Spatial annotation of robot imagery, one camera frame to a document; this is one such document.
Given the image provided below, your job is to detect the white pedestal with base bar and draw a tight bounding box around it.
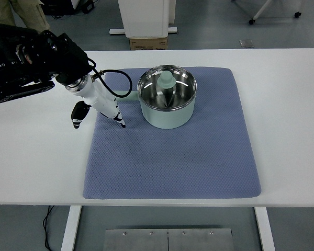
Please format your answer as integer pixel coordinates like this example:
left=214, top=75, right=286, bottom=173
left=109, top=0, right=178, bottom=39

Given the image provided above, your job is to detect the grey metal plate with screws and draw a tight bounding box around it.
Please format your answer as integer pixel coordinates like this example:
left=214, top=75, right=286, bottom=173
left=104, top=228, right=235, bottom=251

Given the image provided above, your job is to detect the green pot with handle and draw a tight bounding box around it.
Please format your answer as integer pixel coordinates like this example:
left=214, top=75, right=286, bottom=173
left=110, top=64, right=198, bottom=130

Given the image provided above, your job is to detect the blue quilted mat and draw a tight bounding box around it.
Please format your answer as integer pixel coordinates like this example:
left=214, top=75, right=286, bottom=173
left=83, top=67, right=262, bottom=201

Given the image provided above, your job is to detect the person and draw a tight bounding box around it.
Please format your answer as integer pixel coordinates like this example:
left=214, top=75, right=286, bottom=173
left=0, top=0, right=51, bottom=33

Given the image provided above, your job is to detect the white wheeled frame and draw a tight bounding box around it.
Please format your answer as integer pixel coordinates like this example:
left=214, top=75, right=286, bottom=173
left=231, top=0, right=303, bottom=26

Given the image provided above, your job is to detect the glass lid with green knob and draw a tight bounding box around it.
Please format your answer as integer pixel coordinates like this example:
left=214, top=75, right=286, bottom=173
left=137, top=64, right=198, bottom=112

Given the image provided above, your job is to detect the white table leg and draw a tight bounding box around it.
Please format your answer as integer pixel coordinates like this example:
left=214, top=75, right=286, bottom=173
left=253, top=206, right=277, bottom=251
left=60, top=206, right=82, bottom=251

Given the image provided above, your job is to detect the white and black hand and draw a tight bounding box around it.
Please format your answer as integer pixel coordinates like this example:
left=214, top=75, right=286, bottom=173
left=66, top=75, right=127, bottom=130

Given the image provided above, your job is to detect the black device with cables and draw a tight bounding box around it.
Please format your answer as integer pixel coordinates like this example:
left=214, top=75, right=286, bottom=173
left=40, top=0, right=96, bottom=20

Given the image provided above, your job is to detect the black floor cable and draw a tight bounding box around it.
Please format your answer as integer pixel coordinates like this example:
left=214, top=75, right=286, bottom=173
left=43, top=205, right=55, bottom=251

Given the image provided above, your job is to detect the brown cardboard box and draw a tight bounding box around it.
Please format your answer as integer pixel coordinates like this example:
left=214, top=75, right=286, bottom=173
left=129, top=37, right=169, bottom=51

